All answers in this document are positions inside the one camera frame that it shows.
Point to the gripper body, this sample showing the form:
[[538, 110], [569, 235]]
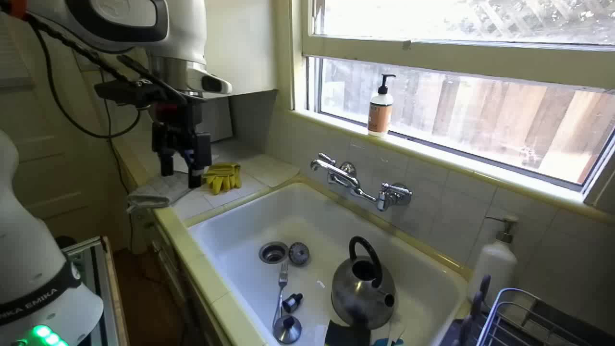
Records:
[[178, 126]]

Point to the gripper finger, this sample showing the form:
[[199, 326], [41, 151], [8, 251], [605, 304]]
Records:
[[195, 176], [166, 164]]

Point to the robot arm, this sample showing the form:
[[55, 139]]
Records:
[[29, 269]]

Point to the metal sink drain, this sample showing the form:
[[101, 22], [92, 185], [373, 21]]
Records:
[[273, 253]]

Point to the white sink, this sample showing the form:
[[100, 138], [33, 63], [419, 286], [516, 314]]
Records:
[[312, 230]]

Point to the metal sink stopper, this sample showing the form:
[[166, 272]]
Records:
[[299, 253]]

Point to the yellow rubber gloves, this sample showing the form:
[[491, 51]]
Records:
[[222, 176]]

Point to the grey dish cloth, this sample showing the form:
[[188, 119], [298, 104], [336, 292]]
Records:
[[156, 191]]

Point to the white door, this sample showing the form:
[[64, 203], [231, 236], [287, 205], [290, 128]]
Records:
[[57, 163]]

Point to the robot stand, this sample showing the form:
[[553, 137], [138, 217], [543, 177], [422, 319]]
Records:
[[103, 288]]

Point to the metal fork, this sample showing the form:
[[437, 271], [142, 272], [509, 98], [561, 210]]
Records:
[[281, 288]]

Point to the small black cap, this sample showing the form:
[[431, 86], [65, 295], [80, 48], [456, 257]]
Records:
[[292, 302]]

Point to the steel kettle lid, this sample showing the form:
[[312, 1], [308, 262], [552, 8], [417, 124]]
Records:
[[287, 329]]

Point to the soap pump bottle brown label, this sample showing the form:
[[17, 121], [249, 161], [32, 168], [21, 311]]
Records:
[[380, 113]]

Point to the black sponge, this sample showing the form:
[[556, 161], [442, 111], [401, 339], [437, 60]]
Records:
[[346, 335]]

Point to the window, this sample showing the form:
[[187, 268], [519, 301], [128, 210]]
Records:
[[480, 110]]

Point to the white soap dispenser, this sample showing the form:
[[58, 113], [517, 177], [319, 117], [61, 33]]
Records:
[[495, 264]]

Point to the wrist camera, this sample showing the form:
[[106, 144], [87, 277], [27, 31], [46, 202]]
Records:
[[125, 91]]

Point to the chrome wall tap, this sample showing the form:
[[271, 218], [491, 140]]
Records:
[[343, 179]]

